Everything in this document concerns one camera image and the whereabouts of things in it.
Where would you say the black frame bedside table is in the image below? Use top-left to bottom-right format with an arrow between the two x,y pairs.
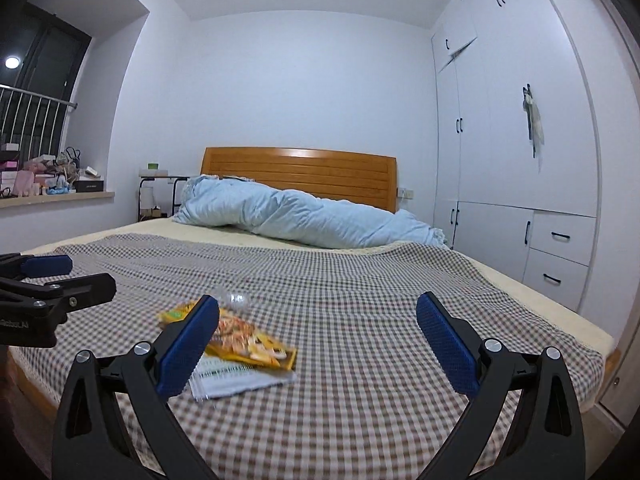
137,174 -> 191,222

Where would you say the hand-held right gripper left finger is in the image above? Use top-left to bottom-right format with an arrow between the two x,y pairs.
51,296 -> 220,480

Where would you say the yellow snack packet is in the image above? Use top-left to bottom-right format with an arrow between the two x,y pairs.
157,301 -> 299,372

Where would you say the light wood door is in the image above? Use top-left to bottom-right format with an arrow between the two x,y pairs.
597,310 -> 640,431

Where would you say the wooden bed frame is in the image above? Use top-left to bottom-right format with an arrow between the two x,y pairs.
7,146 -> 622,411

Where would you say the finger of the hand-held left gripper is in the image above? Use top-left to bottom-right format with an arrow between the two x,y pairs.
0,254 -> 73,281
0,273 -> 117,318

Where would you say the metal window railing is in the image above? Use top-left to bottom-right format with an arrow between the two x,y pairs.
0,85 -> 78,151

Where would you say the dark window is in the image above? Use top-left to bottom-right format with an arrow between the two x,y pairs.
0,2 -> 93,161

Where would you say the light blue duvet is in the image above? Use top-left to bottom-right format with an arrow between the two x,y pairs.
170,175 -> 448,250

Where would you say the small clear plastic wrapper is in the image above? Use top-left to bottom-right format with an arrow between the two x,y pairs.
216,287 -> 252,312

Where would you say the white green foil pouch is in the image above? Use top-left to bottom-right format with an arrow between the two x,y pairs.
189,355 -> 297,402

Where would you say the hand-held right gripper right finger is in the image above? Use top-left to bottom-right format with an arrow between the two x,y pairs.
416,294 -> 586,480

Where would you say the pile of boxes and bags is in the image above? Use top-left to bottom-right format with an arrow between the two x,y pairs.
0,142 -> 81,198

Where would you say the white wardrobe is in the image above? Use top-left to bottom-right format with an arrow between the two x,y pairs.
430,0 -> 601,313

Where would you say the hanging white ornament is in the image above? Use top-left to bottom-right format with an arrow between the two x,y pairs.
522,82 -> 546,173

